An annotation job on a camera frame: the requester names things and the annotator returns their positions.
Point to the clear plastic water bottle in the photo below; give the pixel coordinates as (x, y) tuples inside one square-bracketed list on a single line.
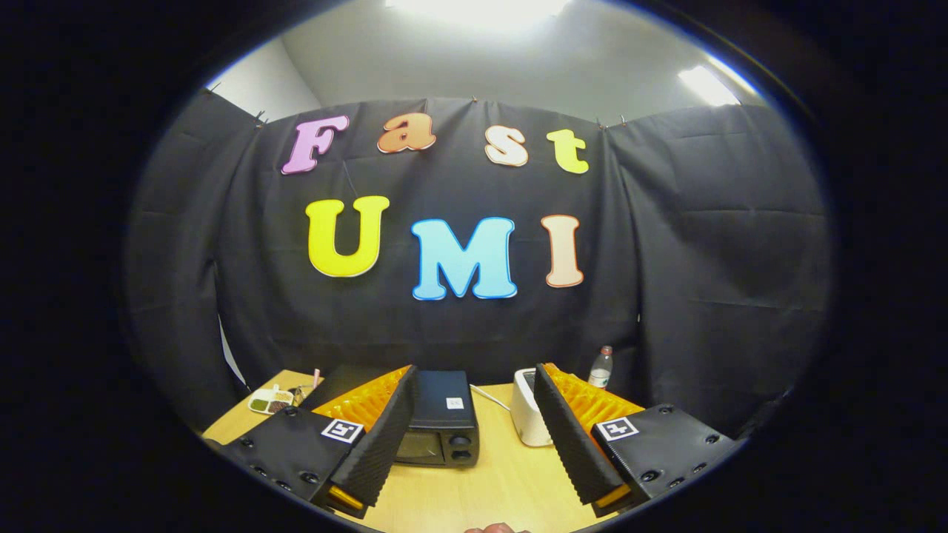
[(601, 374)]

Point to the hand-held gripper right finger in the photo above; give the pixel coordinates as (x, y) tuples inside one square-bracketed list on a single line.
[(570, 444)]

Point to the white divided dish of beans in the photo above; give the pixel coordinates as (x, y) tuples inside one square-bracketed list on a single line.
[(270, 401)]

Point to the small ceiling light panel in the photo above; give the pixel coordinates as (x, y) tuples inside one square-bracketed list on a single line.
[(707, 85)]

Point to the black toaster oven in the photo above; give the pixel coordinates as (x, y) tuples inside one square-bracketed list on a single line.
[(441, 400)]

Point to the small dark metal object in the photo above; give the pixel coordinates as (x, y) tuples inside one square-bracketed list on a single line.
[(301, 394)]

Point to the white bread toaster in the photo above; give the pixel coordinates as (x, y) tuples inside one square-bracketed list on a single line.
[(526, 414)]

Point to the large ceiling light panel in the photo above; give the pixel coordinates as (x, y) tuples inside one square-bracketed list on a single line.
[(481, 11)]

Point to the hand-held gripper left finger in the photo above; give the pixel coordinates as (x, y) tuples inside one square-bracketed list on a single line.
[(378, 444)]

